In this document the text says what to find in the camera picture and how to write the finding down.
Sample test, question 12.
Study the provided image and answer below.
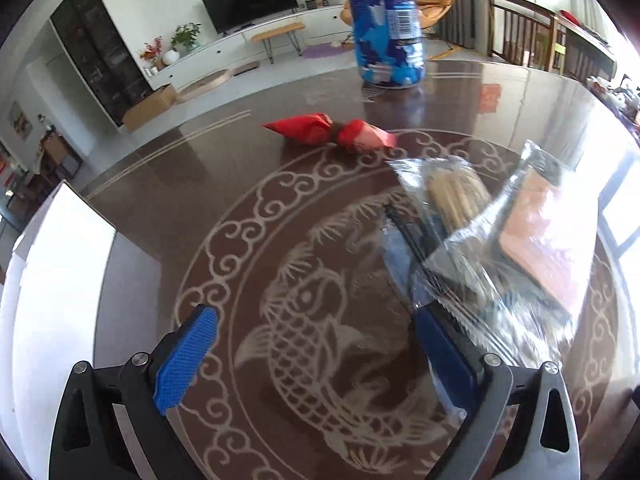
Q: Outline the purple floor mat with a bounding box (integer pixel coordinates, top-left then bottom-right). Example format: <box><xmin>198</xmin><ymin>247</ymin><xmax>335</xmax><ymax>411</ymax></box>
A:
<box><xmin>302</xmin><ymin>42</ymin><xmax>351</xmax><ymax>60</ymax></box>

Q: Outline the grey curtain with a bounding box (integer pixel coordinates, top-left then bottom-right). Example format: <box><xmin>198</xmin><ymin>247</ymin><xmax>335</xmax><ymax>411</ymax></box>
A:
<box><xmin>432</xmin><ymin>0</ymin><xmax>483</xmax><ymax>51</ymax></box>

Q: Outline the wooden chair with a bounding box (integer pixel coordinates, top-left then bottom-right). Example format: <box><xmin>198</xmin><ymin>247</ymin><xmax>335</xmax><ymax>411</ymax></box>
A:
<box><xmin>552</xmin><ymin>12</ymin><xmax>618</xmax><ymax>81</ymax></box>
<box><xmin>486</xmin><ymin>0</ymin><xmax>560</xmax><ymax>73</ymax></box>

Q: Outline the black television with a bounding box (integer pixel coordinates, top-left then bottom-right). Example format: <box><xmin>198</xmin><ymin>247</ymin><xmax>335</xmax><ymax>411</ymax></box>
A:
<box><xmin>201</xmin><ymin>0</ymin><xmax>299</xmax><ymax>35</ymax></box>

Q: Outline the red flower bouquet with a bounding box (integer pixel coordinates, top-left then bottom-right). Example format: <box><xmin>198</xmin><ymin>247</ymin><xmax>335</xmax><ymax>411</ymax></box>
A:
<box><xmin>139</xmin><ymin>36</ymin><xmax>166</xmax><ymax>72</ymax></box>

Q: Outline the clear packet of wooden sticks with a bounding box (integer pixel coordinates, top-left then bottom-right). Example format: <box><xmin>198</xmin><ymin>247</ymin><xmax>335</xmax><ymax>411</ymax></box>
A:
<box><xmin>389</xmin><ymin>156</ymin><xmax>493</xmax><ymax>241</ymax></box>

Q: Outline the white TV cabinet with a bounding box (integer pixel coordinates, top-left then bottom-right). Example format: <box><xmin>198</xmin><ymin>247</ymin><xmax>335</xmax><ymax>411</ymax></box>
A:
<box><xmin>147</xmin><ymin>5</ymin><xmax>351</xmax><ymax>91</ymax></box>

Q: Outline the orange lounge chair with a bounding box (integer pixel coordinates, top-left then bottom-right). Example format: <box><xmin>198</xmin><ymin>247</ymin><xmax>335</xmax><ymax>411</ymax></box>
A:
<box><xmin>342</xmin><ymin>0</ymin><xmax>462</xmax><ymax>36</ymax></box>

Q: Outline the blue camouflage bottle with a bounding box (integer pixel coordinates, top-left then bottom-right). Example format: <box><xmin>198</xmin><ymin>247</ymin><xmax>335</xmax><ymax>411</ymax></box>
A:
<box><xmin>337</xmin><ymin>0</ymin><xmax>427</xmax><ymax>90</ymax></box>

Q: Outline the wall painting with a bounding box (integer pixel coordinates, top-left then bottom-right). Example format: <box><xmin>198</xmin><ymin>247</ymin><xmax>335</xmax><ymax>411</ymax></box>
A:
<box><xmin>9</xmin><ymin>101</ymin><xmax>33</xmax><ymax>141</ymax></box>

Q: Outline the bushy green potted plant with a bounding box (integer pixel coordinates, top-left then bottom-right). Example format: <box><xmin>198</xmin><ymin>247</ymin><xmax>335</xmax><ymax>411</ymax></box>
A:
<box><xmin>171</xmin><ymin>22</ymin><xmax>202</xmax><ymax>56</ymax></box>

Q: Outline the wooden bench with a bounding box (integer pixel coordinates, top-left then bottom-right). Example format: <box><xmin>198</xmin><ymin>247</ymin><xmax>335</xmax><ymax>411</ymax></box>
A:
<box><xmin>250</xmin><ymin>21</ymin><xmax>306</xmax><ymax>63</ymax></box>

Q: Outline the cardboard box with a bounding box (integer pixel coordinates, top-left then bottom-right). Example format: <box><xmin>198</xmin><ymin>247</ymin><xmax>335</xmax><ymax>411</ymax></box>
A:
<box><xmin>121</xmin><ymin>83</ymin><xmax>178</xmax><ymax>132</ymax></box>

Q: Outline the red candy wrapper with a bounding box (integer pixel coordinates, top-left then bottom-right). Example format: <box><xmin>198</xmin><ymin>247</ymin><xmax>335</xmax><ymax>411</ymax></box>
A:
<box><xmin>261</xmin><ymin>112</ymin><xmax>398</xmax><ymax>153</ymax></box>

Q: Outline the orange phone case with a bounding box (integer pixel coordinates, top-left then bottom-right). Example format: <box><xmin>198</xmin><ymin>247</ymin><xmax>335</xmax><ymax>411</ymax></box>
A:
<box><xmin>492</xmin><ymin>167</ymin><xmax>598</xmax><ymax>311</ymax></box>

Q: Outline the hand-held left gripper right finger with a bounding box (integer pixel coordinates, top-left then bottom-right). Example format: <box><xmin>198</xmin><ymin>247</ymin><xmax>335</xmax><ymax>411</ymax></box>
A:
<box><xmin>410</xmin><ymin>302</ymin><xmax>581</xmax><ymax>480</ymax></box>

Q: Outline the dark display cabinet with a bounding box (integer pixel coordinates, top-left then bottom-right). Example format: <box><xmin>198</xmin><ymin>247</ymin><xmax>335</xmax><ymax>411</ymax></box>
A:
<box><xmin>50</xmin><ymin>0</ymin><xmax>153</xmax><ymax>128</ymax></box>

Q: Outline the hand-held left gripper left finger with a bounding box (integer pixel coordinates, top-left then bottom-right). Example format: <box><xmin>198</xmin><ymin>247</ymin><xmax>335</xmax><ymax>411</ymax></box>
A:
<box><xmin>47</xmin><ymin>304</ymin><xmax>221</xmax><ymax>480</ymax></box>

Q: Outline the round floor mat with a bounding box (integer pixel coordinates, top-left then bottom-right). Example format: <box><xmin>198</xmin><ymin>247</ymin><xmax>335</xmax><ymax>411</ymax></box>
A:
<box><xmin>177</xmin><ymin>71</ymin><xmax>231</xmax><ymax>103</ymax></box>

